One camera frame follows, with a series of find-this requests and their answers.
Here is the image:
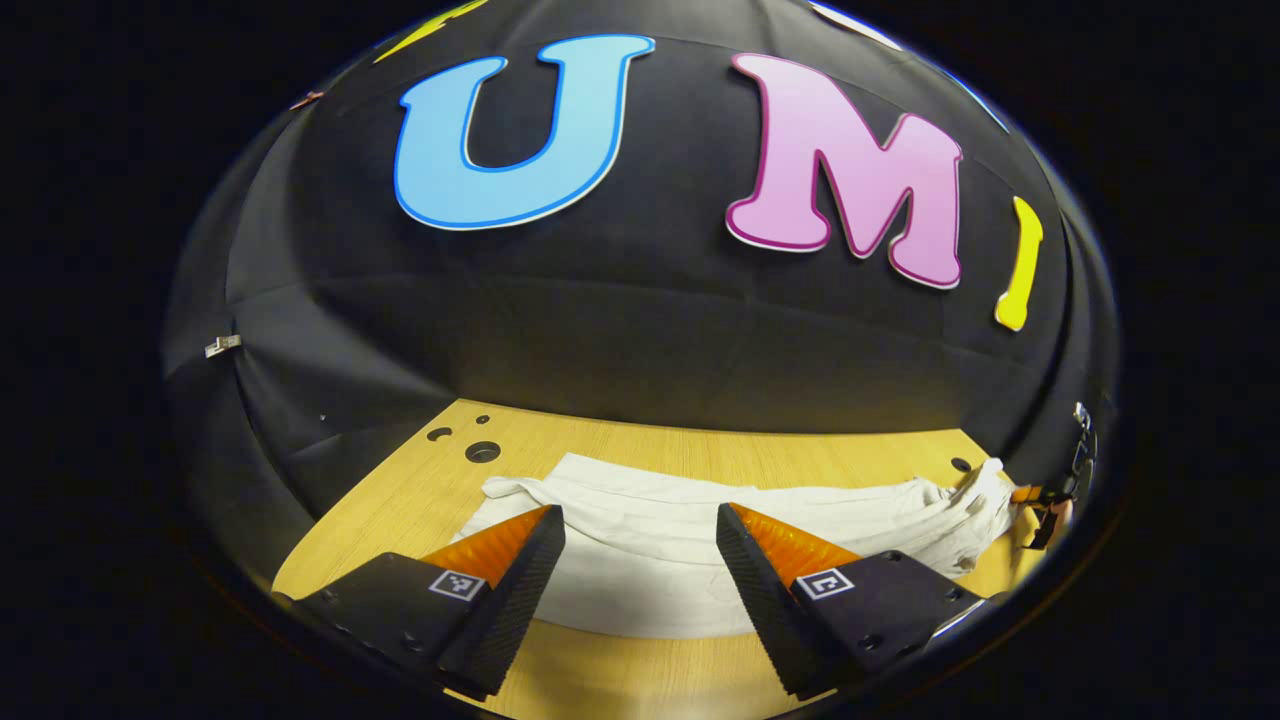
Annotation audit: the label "black backdrop cloth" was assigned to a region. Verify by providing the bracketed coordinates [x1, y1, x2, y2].
[160, 0, 1121, 561]

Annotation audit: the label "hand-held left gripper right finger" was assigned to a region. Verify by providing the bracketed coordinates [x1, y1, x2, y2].
[716, 502, 991, 701]

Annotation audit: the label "white jeans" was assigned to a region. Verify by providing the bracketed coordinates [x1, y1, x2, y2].
[455, 453, 1021, 641]

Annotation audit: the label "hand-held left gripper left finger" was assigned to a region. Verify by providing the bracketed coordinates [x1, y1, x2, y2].
[272, 503, 566, 701]

